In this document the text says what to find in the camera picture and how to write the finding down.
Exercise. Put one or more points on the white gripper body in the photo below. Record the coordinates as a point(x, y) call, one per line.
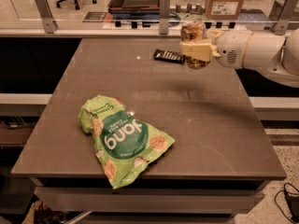
point(230, 48)

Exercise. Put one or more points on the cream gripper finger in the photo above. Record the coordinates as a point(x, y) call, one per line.
point(213, 34)
point(202, 50)

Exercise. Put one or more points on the orange drink can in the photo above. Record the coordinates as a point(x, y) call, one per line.
point(193, 33)

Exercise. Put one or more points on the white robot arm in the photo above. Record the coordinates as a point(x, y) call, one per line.
point(275, 57)

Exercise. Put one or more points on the cardboard box with label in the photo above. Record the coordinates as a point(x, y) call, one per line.
point(223, 9)

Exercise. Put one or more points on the black snack bar wrapper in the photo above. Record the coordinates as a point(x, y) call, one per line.
point(168, 56)

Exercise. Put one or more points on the black floor sign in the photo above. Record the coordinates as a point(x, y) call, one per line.
point(95, 17)

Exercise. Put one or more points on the green chips bag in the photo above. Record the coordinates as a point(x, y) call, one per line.
point(124, 145)

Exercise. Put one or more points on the right metal glass bracket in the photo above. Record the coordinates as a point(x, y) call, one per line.
point(285, 16)

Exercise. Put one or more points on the metal glass bracket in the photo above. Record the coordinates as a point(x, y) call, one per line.
point(164, 8)
point(285, 16)
point(49, 23)

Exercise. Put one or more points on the middle metal glass bracket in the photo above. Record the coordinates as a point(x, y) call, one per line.
point(164, 8)

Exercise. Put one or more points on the left metal glass bracket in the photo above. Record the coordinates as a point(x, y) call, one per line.
point(49, 23)

